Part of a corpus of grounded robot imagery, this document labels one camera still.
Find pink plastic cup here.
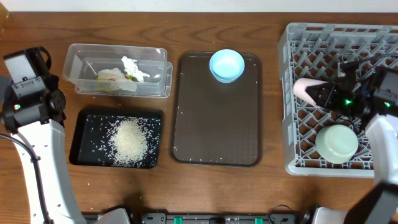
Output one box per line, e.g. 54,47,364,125
293,78,325,108

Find mint green bowl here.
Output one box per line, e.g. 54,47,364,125
315,124,359,164

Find white rice pile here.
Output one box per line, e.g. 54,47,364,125
88,115,160,167

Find light blue small bowl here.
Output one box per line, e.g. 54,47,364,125
209,49,245,83

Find yellow green snack wrapper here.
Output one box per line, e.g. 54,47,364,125
96,73,136,82

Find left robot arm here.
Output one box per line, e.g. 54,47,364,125
1,77,131,223

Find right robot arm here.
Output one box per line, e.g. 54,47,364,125
294,61,397,224

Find grey dishwasher rack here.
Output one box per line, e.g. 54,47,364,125
278,23,397,178

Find clear plastic bin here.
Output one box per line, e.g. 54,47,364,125
63,44,173,98

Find black tray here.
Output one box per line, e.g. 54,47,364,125
69,107,162,169

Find brown serving tray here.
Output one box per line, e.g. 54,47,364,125
170,52,263,167

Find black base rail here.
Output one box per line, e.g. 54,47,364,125
127,212,299,224

